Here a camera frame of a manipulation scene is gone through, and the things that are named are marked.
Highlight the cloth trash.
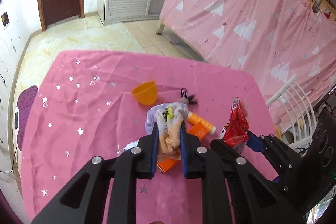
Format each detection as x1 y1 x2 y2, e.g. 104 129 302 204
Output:
145 102 188 162

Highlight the red snack wrapper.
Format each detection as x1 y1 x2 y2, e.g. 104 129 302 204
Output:
219 97 249 154

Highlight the white metal chair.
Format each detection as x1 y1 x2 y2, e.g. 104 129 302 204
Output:
266 72 317 153

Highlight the orange cardboard box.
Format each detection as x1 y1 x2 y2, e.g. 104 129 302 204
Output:
156 121 211 173

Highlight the orange thread spool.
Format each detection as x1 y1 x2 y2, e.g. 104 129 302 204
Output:
188 111 216 135

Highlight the orange plastic cup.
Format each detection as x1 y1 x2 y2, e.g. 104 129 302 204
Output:
131 81 158 106

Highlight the pink star tablecloth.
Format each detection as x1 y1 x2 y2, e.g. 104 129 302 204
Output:
21 51 275 218

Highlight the purple floor mat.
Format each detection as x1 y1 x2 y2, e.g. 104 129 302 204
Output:
15 85 38 151

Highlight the pink tree bed curtain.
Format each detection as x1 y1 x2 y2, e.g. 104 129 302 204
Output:
159 0 335 103

